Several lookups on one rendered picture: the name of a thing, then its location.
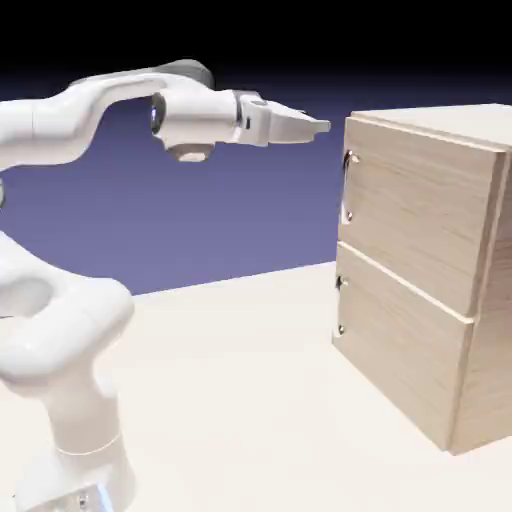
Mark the light wood cabinet door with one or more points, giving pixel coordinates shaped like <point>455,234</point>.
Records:
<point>412,212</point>
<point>400,352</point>

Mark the light wood cabinet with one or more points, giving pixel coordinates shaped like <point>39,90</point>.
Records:
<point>440,280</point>

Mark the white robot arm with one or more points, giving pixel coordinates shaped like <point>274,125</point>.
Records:
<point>80,108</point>

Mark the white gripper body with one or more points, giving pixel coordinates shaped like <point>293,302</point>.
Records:
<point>288,124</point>

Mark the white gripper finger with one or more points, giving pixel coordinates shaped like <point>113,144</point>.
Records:
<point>322,126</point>

